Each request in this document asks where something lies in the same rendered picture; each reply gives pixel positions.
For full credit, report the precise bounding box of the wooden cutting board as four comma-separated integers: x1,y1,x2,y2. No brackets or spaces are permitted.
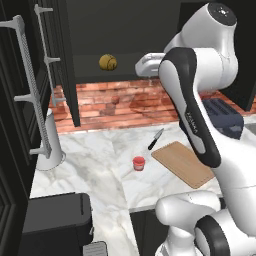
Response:
150,140,216,190

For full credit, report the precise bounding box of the black wall cabinet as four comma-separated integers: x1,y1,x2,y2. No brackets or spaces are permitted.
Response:
64,0,256,85

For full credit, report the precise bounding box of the thin white door handle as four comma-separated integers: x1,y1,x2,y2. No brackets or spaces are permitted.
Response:
33,3,67,105

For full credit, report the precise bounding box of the small grey ribbed object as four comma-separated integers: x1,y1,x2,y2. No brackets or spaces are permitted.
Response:
82,240,109,256

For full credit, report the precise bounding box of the black handled knife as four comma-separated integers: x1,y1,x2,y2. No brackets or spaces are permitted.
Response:
147,127,165,151

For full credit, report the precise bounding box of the round brown bread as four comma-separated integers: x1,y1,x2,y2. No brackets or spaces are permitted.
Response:
98,53,119,72

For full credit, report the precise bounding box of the white paper towel roll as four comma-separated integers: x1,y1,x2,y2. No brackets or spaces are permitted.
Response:
35,107,67,172

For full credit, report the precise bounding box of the red jam jar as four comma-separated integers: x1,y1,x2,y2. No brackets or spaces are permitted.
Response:
132,155,147,172

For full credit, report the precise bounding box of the black base cabinet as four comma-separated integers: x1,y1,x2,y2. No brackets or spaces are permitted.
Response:
129,209,168,256

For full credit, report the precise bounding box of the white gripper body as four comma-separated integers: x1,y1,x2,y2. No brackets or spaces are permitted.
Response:
134,52,167,79

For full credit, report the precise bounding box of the black countertop appliance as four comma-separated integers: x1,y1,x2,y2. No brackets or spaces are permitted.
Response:
17,192,95,256

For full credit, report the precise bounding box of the black tall cabinet door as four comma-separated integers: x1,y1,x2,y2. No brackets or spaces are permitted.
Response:
0,0,68,256

